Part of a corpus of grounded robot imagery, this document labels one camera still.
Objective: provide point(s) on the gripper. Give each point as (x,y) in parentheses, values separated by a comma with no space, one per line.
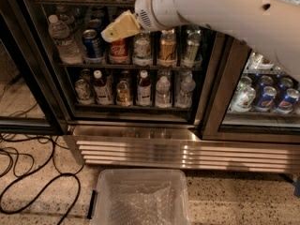
(149,8)

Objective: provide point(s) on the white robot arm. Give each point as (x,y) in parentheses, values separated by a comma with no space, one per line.
(270,27)

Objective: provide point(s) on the white green soda can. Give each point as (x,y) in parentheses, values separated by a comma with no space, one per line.
(142,49)

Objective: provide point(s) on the red Coca-Cola can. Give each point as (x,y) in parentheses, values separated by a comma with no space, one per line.
(119,51)

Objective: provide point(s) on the blue pepsi can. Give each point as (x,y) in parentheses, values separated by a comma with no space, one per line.
(93,47)
(263,101)
(286,101)

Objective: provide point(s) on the gold orange soda can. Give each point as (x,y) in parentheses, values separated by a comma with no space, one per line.
(167,54)

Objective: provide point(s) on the green silver soda can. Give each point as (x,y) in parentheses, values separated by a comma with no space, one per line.
(191,54)

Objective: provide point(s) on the gold can bottom shelf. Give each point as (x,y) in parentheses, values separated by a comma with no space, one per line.
(123,94)

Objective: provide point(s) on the green can bottom shelf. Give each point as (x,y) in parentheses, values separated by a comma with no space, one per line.
(84,93)

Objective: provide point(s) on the open glass fridge door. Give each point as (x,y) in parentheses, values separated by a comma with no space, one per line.
(28,103)

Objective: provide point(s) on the stainless fridge vent grille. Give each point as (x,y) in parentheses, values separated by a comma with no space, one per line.
(186,154)

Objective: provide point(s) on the white green can right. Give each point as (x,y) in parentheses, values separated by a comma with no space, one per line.
(243,96)

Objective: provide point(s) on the blue Pepsi can far right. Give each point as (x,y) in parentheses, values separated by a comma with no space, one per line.
(286,101)

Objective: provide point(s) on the clear water bottle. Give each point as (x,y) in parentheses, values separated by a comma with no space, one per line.
(65,43)

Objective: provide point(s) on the brown tea bottle right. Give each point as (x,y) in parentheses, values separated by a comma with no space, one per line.
(143,97)

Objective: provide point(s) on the brown tea bottle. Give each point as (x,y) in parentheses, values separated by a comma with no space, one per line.
(102,88)
(143,97)

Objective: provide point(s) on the small water bottle left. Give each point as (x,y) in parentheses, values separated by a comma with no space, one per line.
(163,93)

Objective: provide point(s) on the small water bottle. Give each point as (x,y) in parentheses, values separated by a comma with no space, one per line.
(163,93)
(183,97)

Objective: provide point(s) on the brown tea bottle left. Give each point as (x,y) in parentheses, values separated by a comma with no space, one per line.
(102,88)

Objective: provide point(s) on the small water bottle right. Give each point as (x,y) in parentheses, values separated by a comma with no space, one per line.
(183,97)

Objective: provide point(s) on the clear plastic storage bin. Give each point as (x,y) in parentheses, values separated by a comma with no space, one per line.
(140,197)

